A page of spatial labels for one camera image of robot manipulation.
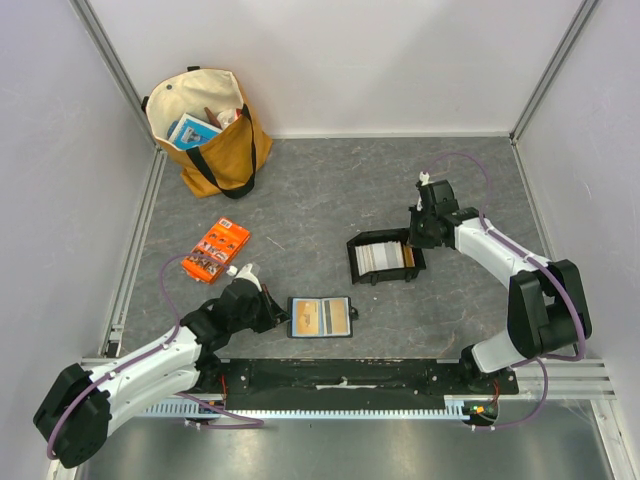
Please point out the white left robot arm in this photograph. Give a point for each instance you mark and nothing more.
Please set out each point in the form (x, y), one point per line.
(85, 406)

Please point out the black leather card holder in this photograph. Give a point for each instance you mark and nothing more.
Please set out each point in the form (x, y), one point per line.
(291, 329)

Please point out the orange printed box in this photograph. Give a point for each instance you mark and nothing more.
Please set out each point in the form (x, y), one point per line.
(214, 253)

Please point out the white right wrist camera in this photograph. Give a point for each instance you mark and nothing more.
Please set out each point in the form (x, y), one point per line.
(423, 180)

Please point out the white credit card stack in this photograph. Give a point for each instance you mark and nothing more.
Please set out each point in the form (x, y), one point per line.
(379, 256)

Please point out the grey slotted cable duct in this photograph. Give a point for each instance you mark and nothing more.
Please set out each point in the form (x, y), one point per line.
(175, 408)

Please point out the tan credit card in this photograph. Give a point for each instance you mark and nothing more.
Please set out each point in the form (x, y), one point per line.
(336, 317)
(307, 320)

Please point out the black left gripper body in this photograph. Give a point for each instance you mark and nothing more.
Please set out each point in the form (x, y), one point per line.
(257, 318)

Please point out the black plastic card tray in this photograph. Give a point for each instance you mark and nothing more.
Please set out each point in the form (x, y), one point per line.
(414, 259)

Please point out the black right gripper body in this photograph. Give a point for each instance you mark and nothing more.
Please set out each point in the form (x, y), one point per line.
(420, 232)

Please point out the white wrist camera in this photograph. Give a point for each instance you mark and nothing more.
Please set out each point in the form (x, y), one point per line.
(248, 272)
(423, 180)

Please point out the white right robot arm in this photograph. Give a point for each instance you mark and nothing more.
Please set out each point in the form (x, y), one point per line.
(546, 304)

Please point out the blue book in bag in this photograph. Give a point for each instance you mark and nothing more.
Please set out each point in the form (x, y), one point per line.
(189, 132)

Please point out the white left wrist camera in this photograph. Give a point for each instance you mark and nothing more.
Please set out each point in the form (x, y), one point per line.
(248, 272)

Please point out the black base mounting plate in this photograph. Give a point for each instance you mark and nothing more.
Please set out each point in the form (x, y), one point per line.
(235, 376)

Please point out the mustard tote bag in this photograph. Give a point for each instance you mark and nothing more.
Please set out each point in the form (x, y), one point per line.
(228, 163)

